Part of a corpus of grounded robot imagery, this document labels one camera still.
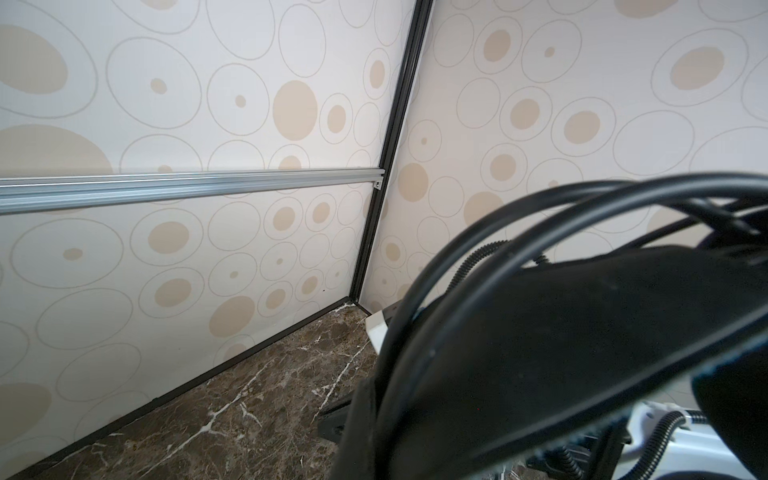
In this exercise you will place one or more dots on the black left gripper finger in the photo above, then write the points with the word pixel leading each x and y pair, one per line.
pixel 355 458

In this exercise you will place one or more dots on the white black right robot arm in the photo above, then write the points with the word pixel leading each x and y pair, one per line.
pixel 672 438

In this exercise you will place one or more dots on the silver aluminium back rail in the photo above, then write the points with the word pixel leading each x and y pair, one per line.
pixel 40 194

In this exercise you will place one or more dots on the black blue headphones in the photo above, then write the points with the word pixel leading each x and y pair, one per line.
pixel 510 238

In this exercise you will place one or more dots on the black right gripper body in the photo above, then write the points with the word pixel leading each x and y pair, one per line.
pixel 331 420

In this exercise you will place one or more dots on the black vertical frame post right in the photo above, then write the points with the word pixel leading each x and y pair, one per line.
pixel 401 99

